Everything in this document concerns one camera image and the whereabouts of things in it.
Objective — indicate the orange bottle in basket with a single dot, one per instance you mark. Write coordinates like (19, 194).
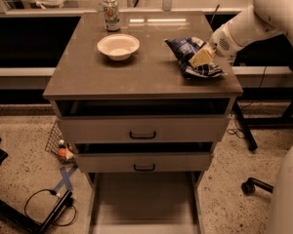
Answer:
(62, 150)

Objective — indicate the green soda can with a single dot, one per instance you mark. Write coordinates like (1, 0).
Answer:
(111, 11)

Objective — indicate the open bottom drawer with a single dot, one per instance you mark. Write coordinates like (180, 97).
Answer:
(145, 203)

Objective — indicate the drawer with black handle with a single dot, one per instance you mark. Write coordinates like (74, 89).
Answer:
(142, 129)
(142, 162)

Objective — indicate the grey drawer cabinet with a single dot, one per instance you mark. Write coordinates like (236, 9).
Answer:
(147, 84)

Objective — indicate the white paper bowl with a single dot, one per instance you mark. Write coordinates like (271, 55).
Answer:
(118, 46)

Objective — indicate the blue chip bag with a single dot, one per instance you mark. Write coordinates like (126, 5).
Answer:
(184, 49)

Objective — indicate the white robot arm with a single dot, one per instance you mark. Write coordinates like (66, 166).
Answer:
(262, 20)

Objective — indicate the top drawer with black handle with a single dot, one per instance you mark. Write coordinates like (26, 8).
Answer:
(142, 129)

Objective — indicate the black power strip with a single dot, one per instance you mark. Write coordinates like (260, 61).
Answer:
(55, 212)

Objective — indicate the wire basket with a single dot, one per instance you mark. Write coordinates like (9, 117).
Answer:
(52, 145)

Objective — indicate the black office chair base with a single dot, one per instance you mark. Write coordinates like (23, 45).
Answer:
(249, 186)

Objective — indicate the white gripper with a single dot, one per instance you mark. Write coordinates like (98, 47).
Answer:
(220, 44)

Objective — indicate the black table leg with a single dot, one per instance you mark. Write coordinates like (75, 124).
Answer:
(252, 145)

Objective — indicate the middle drawer with black handle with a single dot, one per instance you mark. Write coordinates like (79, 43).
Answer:
(142, 162)

